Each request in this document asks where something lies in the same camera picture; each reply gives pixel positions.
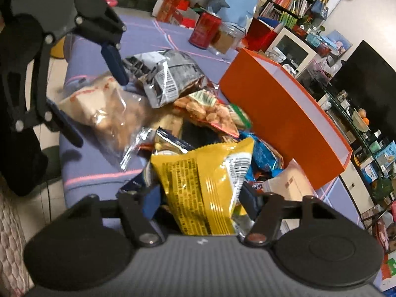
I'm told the clear bag of nuts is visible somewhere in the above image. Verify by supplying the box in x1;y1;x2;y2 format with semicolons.
58;75;153;171

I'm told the silver snack bag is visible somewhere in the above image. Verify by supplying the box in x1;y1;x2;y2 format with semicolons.
123;50;209;109

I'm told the blue cookie packet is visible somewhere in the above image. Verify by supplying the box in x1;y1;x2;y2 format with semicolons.
239;131;285;181

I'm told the yellow snack bag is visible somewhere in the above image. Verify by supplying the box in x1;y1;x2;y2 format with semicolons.
151;137;254;236

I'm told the peanut snack bag red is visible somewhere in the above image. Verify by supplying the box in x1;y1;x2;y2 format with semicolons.
173;89;252;138

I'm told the clear rice cracker packet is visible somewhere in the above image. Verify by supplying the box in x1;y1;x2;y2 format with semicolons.
263;159;315;201

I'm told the purple plaid tablecloth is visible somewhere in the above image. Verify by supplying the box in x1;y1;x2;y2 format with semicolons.
60;16;361;224

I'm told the red soda can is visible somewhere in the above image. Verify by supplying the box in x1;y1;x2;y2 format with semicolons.
189;10;222;50

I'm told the orange cardboard box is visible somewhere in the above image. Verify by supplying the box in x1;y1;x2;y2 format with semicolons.
220;49;352;190

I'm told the clear plastic jar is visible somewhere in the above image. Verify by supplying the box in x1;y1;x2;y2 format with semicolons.
209;22;245;56

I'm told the fruit bowl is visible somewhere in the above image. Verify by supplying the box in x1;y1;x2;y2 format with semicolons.
352;110;370;133

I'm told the white small cabinet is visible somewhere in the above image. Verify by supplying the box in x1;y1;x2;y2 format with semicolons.
264;27;318;78

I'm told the black television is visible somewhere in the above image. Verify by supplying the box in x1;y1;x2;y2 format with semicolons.
330;40;396;140

